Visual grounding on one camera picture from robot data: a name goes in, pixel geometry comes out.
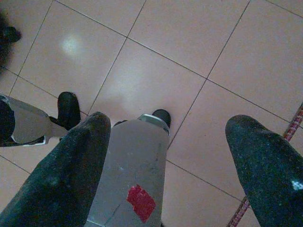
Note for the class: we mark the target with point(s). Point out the silver robot right leg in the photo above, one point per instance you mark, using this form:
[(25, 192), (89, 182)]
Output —
[(132, 165)]

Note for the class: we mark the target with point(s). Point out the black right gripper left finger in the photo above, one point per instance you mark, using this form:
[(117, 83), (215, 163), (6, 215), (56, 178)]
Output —
[(61, 179)]

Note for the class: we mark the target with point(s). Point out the silver robot left leg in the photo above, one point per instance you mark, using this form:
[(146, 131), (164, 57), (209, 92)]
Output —
[(28, 123)]

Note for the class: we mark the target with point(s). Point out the black robot foot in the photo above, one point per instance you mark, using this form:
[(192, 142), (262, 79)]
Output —
[(163, 117), (68, 108)]

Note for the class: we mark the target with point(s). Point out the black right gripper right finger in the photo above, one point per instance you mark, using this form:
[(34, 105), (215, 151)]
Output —
[(270, 175)]

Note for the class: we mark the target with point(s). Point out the black robot right foot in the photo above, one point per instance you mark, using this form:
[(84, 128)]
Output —
[(163, 117)]

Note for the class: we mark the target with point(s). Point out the silver robot leg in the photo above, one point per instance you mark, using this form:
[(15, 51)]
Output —
[(28, 123), (132, 165)]

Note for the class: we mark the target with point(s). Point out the black robot left foot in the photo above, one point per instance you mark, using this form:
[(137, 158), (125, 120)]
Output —
[(68, 108)]

